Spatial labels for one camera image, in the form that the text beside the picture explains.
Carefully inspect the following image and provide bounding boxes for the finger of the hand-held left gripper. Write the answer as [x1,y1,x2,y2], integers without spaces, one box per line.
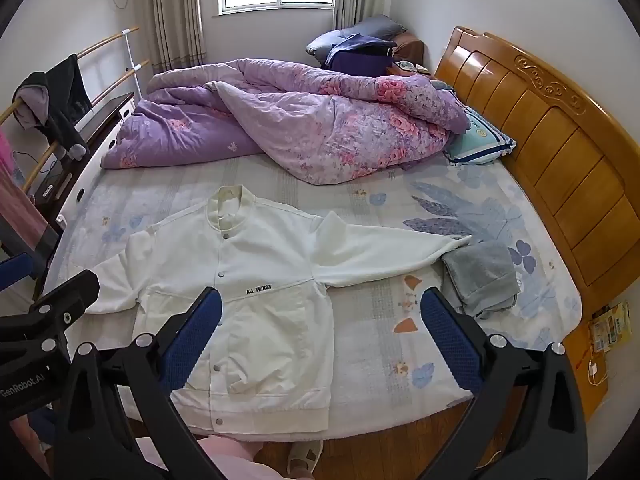
[0,252,35,291]

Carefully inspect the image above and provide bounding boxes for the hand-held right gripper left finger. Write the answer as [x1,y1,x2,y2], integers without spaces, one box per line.
[52,287,236,480]

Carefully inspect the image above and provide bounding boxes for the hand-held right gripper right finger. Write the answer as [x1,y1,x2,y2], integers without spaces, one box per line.
[420,287,588,480]

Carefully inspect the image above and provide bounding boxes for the white jacket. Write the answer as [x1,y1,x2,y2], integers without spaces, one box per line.
[82,185,473,436]

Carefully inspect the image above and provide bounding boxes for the dark blue clothes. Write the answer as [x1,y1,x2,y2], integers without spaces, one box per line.
[325,34,396,77]

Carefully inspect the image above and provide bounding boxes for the pink cloth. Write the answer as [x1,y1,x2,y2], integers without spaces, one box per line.
[0,127,58,256]

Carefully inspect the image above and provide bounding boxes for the bed with floral sheet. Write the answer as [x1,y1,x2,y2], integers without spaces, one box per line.
[37,75,583,443]

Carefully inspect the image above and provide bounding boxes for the folded grey cloth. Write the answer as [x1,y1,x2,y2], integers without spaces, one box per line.
[440,241,523,320]

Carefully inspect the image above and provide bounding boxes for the person's pink clothing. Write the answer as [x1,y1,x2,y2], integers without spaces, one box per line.
[135,435,301,480]

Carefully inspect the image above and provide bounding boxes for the wooden nightstand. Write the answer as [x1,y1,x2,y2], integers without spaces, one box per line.
[562,320,631,423]

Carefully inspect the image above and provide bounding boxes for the beige slipper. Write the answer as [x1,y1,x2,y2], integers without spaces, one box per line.
[286,440,325,476]

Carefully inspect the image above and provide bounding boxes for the yellow packet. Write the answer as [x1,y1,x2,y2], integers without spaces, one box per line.
[589,302,632,353]

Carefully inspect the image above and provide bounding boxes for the black hoodie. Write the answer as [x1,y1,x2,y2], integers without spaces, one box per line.
[12,54,93,161]

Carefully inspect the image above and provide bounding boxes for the teal pillow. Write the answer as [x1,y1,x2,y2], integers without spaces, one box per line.
[442,107,517,167]

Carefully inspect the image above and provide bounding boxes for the wooden headboard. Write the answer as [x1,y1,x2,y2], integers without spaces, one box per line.
[432,25,640,311]

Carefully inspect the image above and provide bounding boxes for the purple floral quilt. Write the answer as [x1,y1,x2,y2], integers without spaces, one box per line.
[100,57,471,186]

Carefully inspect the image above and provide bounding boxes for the wooden drying rack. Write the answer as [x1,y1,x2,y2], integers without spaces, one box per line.
[0,27,151,196]

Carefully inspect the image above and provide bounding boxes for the brown pillow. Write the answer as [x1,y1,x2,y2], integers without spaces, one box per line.
[390,32,426,68]

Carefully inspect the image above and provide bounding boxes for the grey pillow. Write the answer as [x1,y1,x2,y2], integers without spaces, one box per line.
[306,16,407,58]

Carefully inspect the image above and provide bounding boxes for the white charger cable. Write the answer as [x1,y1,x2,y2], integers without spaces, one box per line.
[587,345,608,386]

